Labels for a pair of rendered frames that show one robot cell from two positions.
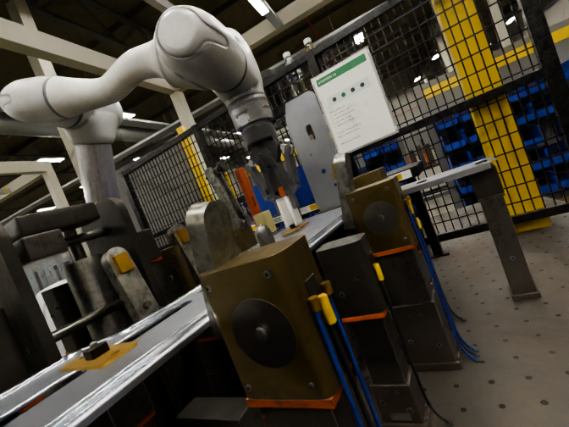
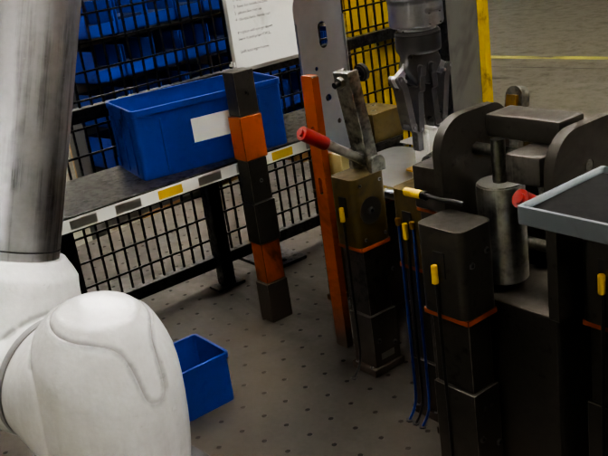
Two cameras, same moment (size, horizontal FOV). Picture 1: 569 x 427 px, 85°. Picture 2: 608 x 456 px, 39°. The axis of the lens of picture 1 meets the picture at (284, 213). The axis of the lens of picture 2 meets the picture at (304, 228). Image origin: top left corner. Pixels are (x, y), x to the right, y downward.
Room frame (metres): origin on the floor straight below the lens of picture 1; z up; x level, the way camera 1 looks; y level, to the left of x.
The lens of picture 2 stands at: (0.34, 1.36, 1.45)
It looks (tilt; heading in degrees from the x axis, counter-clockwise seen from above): 20 degrees down; 294
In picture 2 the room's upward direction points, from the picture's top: 8 degrees counter-clockwise
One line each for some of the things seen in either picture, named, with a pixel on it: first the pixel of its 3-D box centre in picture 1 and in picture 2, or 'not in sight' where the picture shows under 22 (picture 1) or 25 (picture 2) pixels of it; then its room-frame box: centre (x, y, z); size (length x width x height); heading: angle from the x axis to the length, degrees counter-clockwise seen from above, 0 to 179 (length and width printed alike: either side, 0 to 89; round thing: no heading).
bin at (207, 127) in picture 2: (294, 189); (197, 122); (1.18, -0.07, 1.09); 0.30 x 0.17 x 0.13; 50
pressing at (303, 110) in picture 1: (316, 152); (325, 66); (0.93, -0.15, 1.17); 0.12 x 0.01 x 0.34; 60
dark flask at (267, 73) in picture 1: (272, 92); not in sight; (1.37, -0.14, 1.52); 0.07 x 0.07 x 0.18
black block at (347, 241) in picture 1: (384, 332); not in sight; (0.44, -0.07, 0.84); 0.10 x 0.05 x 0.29; 60
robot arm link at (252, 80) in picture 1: (231, 67); not in sight; (0.69, -0.01, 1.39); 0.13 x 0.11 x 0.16; 165
